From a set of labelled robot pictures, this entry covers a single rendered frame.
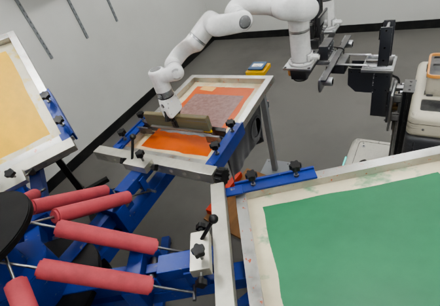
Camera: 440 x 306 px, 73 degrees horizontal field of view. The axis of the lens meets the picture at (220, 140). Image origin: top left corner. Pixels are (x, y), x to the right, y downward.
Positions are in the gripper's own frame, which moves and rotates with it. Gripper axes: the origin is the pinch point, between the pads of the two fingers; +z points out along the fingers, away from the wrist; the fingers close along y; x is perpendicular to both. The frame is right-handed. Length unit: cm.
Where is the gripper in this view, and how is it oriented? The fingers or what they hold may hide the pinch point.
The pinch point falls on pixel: (177, 121)
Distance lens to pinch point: 148.8
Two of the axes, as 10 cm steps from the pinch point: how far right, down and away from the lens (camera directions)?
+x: -8.7, -1.1, 4.9
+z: 2.4, 7.6, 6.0
